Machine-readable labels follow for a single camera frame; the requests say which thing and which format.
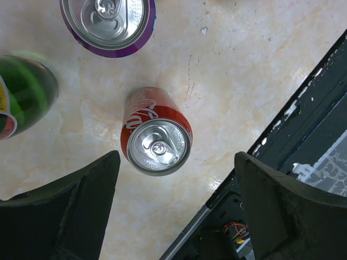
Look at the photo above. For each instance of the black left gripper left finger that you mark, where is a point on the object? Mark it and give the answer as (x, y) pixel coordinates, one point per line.
(65, 219)

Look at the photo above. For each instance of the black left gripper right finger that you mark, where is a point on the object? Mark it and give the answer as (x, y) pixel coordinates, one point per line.
(288, 219)

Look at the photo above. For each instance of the red Coca-Cola can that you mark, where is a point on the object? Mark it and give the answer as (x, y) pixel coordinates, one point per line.
(156, 138)

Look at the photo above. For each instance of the purple Fanta can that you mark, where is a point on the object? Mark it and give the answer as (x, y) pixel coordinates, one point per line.
(111, 29)

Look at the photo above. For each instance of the green Perrier glass bottle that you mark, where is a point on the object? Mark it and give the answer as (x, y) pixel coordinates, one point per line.
(28, 90)

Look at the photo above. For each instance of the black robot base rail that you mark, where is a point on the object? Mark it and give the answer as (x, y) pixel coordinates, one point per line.
(306, 141)

